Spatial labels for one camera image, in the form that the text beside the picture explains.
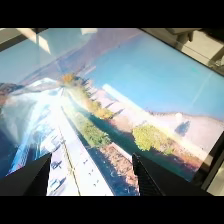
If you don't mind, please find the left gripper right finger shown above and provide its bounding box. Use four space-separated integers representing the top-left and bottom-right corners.
131 153 208 197

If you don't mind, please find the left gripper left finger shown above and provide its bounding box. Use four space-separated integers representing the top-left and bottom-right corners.
0 152 53 197

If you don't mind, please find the silver frame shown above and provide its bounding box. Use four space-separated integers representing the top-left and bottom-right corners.
143 27 224 197

